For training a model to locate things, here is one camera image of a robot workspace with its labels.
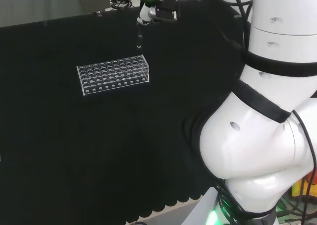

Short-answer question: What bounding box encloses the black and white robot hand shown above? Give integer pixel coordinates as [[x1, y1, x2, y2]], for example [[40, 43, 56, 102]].
[[137, 0, 179, 25]]

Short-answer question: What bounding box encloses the clear glass test tube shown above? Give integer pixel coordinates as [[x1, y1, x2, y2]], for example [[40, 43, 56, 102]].
[[135, 21, 145, 49]]

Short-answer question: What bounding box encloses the clear plastic test tube rack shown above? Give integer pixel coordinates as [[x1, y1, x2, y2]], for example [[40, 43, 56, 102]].
[[76, 54, 150, 97]]

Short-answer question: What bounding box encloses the black bench cloth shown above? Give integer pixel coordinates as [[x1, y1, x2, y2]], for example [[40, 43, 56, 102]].
[[0, 0, 251, 225]]

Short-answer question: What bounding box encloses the yellow stop button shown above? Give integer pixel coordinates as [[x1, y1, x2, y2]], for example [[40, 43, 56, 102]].
[[291, 177, 317, 199]]

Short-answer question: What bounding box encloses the coiled black cable bundle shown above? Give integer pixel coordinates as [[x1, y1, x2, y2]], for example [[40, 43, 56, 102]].
[[110, 0, 136, 11]]

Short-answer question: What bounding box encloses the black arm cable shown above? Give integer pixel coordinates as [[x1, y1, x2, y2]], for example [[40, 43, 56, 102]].
[[292, 110, 317, 225]]

